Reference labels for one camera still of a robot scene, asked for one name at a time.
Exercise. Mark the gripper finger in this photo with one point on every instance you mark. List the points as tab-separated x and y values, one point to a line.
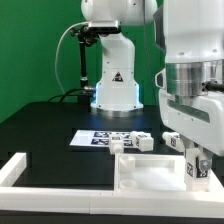
205	162
188	144

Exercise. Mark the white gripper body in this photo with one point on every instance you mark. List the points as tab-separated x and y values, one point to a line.
202	122

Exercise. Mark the white square tabletop part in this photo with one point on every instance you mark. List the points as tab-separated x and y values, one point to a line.
147	172

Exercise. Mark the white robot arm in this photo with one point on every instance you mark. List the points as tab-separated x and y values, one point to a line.
183	41

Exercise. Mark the paper sheet with AprilTags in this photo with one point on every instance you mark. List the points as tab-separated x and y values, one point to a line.
95	138

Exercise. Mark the white U-shaped obstacle fence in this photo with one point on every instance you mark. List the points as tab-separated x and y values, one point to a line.
207	204

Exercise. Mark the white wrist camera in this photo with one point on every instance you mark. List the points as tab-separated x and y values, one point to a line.
160	79

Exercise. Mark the black camera on stand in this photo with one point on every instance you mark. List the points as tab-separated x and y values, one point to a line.
87	36

